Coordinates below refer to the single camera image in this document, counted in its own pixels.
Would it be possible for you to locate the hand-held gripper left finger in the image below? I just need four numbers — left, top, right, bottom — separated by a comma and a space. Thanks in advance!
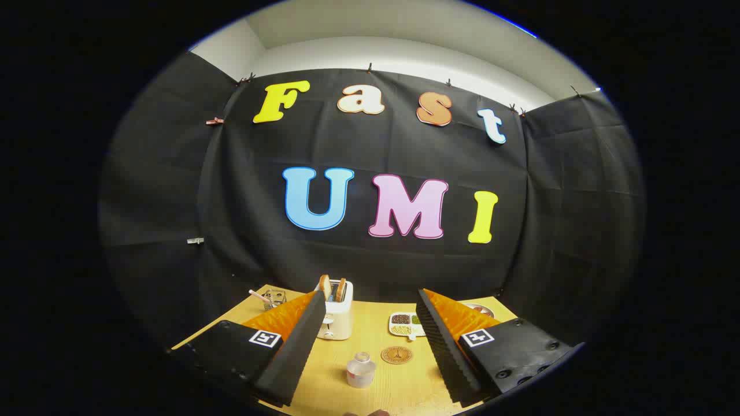
171, 291, 327, 407

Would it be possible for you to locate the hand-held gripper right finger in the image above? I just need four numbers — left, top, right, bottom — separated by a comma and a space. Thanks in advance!
416, 288, 579, 405

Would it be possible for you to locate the clear juice bottle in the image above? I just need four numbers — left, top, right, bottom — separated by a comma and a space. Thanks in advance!
347, 352, 376, 389

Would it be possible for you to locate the white divided bean tray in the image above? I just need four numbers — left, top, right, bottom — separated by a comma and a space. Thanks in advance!
388, 312, 427, 341

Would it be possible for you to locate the wooden table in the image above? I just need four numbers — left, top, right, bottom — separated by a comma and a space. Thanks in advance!
172, 284, 518, 416

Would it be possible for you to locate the white toaster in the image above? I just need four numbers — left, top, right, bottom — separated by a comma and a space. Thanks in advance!
315, 280, 354, 340

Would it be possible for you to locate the black backdrop cloth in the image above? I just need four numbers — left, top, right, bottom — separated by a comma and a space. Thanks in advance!
98, 51, 645, 347

